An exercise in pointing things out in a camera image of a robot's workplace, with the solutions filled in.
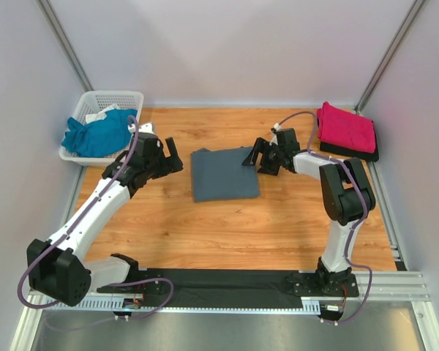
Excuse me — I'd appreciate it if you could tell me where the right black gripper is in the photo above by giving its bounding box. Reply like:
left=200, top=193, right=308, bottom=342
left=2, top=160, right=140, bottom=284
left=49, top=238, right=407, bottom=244
left=241, top=139, right=284, bottom=177

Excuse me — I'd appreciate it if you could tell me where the grey-blue t-shirt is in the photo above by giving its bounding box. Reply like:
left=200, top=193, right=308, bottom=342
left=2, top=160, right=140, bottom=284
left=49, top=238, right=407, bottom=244
left=190, top=146, right=260, bottom=203

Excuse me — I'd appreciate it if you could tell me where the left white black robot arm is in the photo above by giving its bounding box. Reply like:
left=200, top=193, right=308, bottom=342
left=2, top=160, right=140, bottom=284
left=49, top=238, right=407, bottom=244
left=22, top=132, right=183, bottom=306

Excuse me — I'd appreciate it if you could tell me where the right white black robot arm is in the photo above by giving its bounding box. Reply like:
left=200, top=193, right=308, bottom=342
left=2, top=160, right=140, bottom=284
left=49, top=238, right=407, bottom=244
left=242, top=128, right=376, bottom=295

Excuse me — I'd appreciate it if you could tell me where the teal blue t-shirt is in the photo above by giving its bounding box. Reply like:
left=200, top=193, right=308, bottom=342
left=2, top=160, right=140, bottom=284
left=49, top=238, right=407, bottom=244
left=61, top=109, right=137, bottom=158

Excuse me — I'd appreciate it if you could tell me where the folded magenta t-shirt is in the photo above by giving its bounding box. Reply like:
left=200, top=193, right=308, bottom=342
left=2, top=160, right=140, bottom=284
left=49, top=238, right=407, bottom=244
left=317, top=102, right=376, bottom=154

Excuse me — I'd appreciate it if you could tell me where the white t-shirt in basket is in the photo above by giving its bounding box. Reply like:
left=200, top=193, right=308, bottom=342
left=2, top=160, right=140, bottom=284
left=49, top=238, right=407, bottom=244
left=85, top=104, right=119, bottom=124

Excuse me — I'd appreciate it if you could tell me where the white plastic laundry basket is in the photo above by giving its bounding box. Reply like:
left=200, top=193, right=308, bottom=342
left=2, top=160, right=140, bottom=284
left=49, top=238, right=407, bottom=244
left=59, top=90, right=144, bottom=167

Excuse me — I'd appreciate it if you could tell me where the folded black t-shirt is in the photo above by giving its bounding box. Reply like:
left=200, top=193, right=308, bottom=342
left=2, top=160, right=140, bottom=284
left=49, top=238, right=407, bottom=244
left=318, top=120, right=379, bottom=162

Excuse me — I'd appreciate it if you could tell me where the black base cloth strip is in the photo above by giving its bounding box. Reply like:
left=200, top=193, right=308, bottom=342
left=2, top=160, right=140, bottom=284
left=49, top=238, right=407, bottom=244
left=140, top=268, right=303, bottom=309

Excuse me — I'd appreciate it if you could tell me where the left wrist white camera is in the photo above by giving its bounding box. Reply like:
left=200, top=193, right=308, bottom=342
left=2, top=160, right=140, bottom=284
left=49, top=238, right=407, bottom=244
left=128, top=122, right=156, bottom=135

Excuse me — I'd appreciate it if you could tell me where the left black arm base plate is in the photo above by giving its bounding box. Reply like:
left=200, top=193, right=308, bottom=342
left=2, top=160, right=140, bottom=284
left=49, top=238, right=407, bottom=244
left=96, top=271, right=170, bottom=295

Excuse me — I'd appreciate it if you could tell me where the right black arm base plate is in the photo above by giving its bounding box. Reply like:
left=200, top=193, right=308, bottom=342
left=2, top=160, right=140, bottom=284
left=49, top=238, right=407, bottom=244
left=285, top=272, right=359, bottom=298

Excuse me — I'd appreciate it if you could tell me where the white slotted cable duct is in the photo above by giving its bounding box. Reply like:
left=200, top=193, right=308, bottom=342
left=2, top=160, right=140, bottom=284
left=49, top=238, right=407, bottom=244
left=49, top=296, right=320, bottom=316

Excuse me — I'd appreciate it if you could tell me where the aluminium front rail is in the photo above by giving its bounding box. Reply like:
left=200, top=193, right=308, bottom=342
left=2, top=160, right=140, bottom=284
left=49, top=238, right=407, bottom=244
left=27, top=271, right=430, bottom=303

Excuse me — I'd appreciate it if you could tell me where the left aluminium corner post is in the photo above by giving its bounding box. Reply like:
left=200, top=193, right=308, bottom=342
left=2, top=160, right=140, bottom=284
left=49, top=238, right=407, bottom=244
left=36, top=0, right=94, bottom=91

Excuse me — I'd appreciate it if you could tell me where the aluminium corner post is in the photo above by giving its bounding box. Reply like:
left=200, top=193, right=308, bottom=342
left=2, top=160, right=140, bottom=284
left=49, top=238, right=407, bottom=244
left=353, top=0, right=428, bottom=114
left=36, top=0, right=94, bottom=91

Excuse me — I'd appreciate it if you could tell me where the right aluminium corner post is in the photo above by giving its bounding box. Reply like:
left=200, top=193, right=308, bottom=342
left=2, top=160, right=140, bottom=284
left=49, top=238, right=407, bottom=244
left=353, top=0, right=428, bottom=114

